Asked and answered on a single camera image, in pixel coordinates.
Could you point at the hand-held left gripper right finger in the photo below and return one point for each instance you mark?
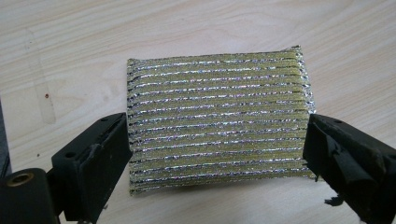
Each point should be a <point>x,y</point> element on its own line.
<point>348,161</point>

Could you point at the yellow silver striped scouring sponge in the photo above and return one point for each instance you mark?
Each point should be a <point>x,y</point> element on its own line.
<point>218,124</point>

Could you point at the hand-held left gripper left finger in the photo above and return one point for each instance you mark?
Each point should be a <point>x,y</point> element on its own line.
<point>90,168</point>

